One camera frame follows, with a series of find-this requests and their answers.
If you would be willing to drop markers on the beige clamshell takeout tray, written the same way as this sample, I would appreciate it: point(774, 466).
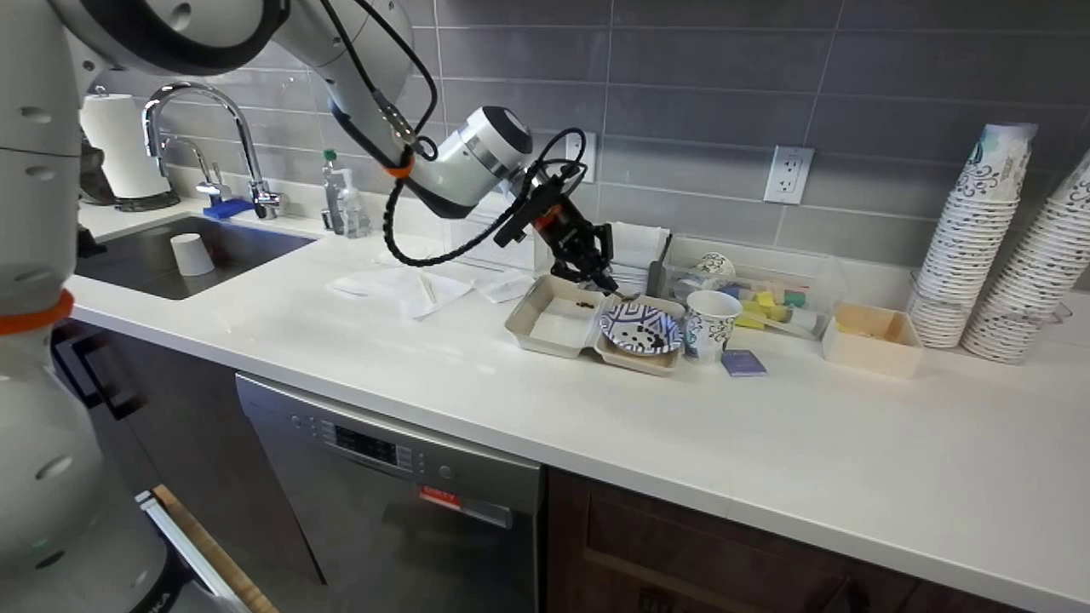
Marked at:
point(564, 318)

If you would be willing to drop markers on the blue sponge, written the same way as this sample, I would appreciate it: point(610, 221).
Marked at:
point(227, 210)

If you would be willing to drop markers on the blue patterned paper plate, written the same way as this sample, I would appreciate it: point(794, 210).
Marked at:
point(655, 318)

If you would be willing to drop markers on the patterned paper cup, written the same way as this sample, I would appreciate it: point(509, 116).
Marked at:
point(711, 322)

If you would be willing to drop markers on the dark wood cabinet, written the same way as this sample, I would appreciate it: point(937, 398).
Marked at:
point(626, 553)

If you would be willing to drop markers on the purple square packet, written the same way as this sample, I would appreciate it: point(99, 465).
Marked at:
point(745, 361)

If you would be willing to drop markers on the small cardboard box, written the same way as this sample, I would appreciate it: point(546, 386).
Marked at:
point(873, 338)

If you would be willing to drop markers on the kitchen sink basin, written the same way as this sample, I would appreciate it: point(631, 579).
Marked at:
point(144, 261)

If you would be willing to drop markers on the clear tray of condiment packets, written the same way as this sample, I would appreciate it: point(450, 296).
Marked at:
point(768, 304)

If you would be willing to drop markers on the chrome kitchen faucet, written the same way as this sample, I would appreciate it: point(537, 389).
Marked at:
point(155, 141)

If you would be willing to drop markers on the coffee beans on plate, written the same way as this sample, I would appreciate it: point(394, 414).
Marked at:
point(634, 334)

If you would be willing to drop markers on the left stack of paper cups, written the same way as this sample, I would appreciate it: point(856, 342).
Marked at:
point(970, 233)

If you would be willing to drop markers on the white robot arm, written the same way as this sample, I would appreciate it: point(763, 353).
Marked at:
point(69, 533)

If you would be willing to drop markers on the stainless steel dishwasher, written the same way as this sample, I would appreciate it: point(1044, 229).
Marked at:
point(399, 519)

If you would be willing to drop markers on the white wall outlet right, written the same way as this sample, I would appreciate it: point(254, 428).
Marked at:
point(787, 176)

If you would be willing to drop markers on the white cup in sink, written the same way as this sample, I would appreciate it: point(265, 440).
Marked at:
point(191, 255)

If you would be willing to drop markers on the paper towel roll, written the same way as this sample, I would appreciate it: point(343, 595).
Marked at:
point(115, 128)

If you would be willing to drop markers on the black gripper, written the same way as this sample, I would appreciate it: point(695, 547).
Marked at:
point(579, 250)

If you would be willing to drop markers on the stack of paper cups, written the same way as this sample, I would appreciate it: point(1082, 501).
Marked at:
point(1037, 277)
point(970, 233)

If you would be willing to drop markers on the napkin holder with napkins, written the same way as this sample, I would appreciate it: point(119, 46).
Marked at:
point(634, 250)

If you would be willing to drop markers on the clear soap bottle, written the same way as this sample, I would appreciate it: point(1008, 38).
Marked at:
point(343, 211)

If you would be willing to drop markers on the right stack of paper cups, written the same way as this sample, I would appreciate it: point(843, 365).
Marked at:
point(1037, 277)

